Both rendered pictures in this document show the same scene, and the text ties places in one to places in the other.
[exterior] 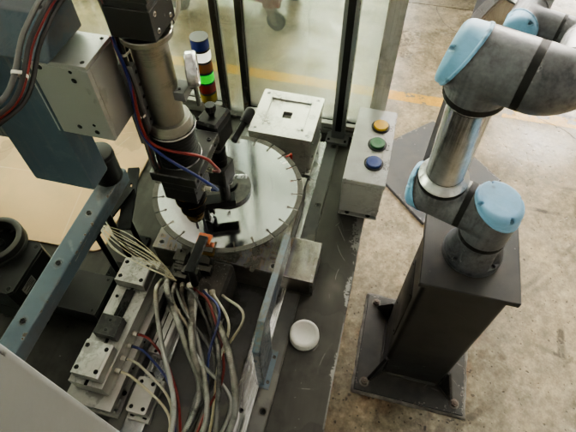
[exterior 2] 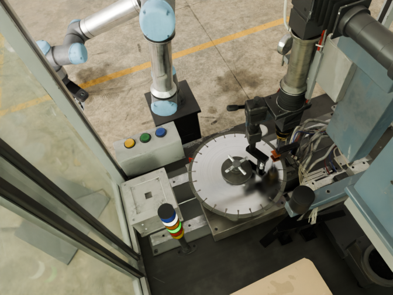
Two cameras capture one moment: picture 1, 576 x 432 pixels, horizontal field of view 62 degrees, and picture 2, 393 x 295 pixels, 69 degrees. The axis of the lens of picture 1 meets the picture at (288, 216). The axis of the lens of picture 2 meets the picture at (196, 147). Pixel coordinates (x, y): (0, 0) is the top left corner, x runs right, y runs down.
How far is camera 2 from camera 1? 1.16 m
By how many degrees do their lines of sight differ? 57
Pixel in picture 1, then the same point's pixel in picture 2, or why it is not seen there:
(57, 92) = not seen: hidden behind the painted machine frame
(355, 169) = (170, 137)
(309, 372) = (272, 122)
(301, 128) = (155, 179)
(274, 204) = (228, 144)
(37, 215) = not seen: outside the picture
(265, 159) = (202, 168)
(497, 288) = (183, 87)
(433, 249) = (179, 113)
